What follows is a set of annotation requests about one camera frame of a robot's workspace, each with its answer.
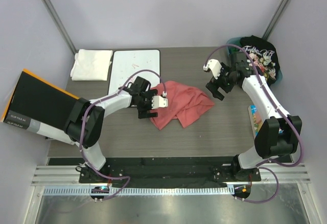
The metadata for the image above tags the aluminium frame rail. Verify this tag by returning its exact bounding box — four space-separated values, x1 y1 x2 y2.
32 163 311 186

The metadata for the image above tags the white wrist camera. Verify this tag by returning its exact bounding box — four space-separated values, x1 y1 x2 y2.
203 59 222 79
151 96 168 109

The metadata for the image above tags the teal plastic basket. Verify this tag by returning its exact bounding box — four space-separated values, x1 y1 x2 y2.
225 37 285 85

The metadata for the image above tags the black orange clip file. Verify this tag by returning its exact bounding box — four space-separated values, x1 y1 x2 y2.
1 69 79 145

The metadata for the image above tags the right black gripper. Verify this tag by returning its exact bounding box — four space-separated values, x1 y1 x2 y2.
206 62 238 101

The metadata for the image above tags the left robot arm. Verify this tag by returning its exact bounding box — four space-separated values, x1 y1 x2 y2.
63 76 168 183

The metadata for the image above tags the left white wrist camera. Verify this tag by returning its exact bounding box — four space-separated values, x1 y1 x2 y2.
151 96 168 109

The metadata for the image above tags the blue picture book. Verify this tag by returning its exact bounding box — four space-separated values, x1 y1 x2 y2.
248 105 263 138

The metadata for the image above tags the folded white t shirt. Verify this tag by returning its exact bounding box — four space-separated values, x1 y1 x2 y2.
70 49 113 81

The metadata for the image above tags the black floral t shirt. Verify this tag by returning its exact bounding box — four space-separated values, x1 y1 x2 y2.
240 35 281 86

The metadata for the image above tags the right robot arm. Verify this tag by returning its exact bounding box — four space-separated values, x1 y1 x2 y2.
203 54 302 181

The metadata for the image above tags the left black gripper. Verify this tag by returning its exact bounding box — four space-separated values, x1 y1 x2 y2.
137 89 158 118

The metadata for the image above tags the pink t shirt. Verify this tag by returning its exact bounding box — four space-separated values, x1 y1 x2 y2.
150 81 215 130

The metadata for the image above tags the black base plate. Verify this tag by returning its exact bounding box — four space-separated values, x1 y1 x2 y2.
76 156 261 189

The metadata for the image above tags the slotted cable duct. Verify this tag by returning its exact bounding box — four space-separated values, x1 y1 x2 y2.
43 185 235 197

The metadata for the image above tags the white dry-erase board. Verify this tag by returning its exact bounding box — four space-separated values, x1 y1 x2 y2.
108 50 160 95

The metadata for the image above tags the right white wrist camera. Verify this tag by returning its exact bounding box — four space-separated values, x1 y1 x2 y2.
203 59 222 79

